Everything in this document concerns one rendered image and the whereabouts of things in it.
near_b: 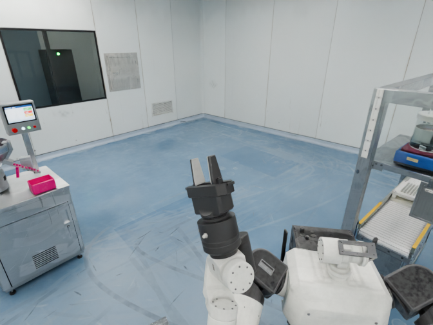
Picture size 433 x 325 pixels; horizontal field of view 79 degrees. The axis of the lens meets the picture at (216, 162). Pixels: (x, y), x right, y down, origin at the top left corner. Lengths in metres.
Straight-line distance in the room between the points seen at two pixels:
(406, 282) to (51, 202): 2.26
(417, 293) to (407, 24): 4.45
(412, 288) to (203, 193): 0.61
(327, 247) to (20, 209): 2.12
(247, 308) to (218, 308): 0.16
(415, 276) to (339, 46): 4.62
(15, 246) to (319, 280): 2.19
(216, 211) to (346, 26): 4.86
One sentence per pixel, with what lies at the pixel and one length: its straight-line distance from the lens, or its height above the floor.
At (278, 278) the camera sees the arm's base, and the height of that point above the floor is 1.21.
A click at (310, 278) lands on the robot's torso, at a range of 0.82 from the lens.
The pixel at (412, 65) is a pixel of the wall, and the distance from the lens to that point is 5.03.
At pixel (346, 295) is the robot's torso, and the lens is 0.83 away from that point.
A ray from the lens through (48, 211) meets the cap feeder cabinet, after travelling 2.48.
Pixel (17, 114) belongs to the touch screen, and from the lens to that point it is 2.61.
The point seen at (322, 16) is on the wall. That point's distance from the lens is 5.41.
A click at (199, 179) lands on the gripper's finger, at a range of 0.60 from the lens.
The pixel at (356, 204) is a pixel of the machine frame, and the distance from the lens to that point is 1.65.
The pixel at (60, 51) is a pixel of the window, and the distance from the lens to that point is 5.26.
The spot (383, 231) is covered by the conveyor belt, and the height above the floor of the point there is 0.80.
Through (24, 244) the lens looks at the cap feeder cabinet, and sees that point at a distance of 2.55.
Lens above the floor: 1.80
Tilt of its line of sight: 24 degrees down
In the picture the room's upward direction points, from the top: straight up
